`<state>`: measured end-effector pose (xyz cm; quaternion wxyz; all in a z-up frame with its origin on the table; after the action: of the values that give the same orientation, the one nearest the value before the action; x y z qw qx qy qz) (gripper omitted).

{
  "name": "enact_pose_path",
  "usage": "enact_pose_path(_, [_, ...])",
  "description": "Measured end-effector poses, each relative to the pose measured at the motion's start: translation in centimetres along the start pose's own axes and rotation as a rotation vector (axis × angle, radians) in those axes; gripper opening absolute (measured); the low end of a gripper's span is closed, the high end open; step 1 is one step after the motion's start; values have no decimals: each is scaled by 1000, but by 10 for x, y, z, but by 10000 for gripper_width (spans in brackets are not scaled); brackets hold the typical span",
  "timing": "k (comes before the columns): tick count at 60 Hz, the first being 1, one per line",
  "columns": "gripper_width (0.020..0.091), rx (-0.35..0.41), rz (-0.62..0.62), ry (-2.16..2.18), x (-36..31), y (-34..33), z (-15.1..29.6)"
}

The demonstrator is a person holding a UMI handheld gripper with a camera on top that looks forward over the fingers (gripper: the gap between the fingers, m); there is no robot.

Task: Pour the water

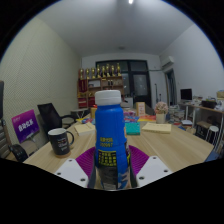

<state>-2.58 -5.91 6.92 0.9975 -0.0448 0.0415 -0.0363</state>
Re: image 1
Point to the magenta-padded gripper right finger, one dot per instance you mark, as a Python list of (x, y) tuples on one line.
[(153, 170)]

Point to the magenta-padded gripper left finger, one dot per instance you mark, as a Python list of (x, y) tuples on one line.
[(71, 171)]

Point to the blue drink bottle white cap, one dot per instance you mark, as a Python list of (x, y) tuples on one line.
[(110, 133)]

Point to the black mug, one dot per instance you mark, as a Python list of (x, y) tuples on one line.
[(60, 143)]

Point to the pale yellow notebook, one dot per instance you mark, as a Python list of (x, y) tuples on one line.
[(156, 128)]

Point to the teal book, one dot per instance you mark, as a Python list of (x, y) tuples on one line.
[(133, 128)]

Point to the orange book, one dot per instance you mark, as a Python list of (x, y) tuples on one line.
[(146, 118)]

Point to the blue printed book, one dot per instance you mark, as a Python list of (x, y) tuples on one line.
[(131, 119)]

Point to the black chair backrest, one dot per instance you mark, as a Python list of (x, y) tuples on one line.
[(18, 152)]

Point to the pink flowers in white pot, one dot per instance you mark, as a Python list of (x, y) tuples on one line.
[(161, 111)]

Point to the black office chair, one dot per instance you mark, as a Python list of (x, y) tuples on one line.
[(50, 116)]

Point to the small round side table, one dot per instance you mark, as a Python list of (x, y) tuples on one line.
[(79, 111)]

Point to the pink package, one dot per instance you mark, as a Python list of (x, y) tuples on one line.
[(130, 113)]

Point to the small standing card box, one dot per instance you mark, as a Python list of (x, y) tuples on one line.
[(140, 109)]

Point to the yellow gift box red ribbon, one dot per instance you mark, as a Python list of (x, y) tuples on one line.
[(93, 112)]

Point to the purple sign board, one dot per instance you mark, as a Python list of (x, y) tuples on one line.
[(25, 126)]

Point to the white round stool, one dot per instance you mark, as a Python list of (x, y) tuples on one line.
[(212, 130)]

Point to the black tripod stand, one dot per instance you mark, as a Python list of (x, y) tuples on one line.
[(156, 93)]

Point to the long cluttered side desk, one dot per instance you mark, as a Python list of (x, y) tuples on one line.
[(206, 111)]

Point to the computer monitor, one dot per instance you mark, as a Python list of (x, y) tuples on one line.
[(186, 94)]

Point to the black framed glass door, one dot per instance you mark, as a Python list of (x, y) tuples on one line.
[(140, 83)]

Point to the wooden shelf unit with trophies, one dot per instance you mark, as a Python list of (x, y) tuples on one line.
[(96, 85)]

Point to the white wall air conditioner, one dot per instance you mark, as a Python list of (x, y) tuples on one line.
[(167, 62)]

